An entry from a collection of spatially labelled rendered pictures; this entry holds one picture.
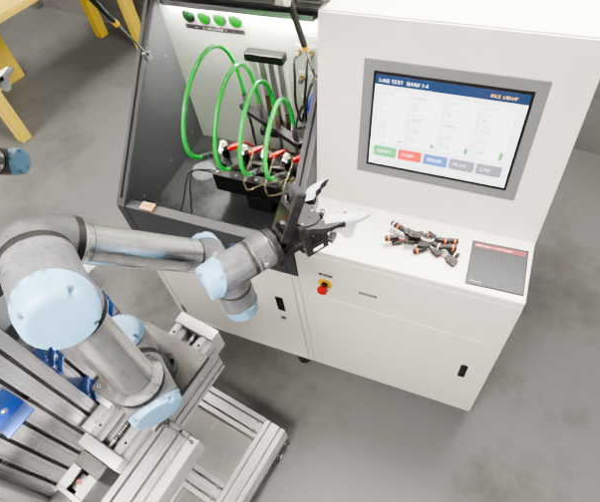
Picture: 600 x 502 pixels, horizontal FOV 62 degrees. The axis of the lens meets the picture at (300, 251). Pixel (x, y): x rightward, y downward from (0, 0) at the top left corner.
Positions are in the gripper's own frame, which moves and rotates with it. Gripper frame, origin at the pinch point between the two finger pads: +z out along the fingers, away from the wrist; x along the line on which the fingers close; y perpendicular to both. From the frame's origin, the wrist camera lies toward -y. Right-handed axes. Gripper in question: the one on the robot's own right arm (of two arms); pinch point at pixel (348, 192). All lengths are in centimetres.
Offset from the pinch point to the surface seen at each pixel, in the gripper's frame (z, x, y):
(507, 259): 45, 8, 49
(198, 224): -22, -65, 42
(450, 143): 44, -16, 19
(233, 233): -14, -54, 44
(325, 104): 24, -46, 9
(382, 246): 20, -18, 46
